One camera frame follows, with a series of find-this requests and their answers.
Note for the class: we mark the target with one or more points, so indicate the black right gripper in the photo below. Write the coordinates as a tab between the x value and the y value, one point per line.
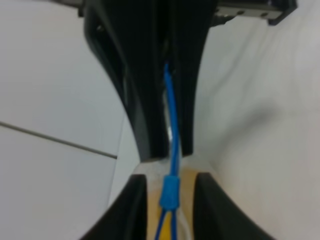
255	10

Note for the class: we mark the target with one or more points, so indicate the blue zipper slider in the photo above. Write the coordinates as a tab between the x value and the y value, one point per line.
170	195

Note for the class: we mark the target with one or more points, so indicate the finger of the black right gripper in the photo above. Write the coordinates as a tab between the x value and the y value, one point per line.
123	35
190	21

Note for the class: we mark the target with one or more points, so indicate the clear blue-zip file bag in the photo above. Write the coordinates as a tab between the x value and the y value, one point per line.
172	224

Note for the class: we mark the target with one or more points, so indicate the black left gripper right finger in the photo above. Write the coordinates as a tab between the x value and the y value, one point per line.
216	217

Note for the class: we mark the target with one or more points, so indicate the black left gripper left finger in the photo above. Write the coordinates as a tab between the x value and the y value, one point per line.
127	217

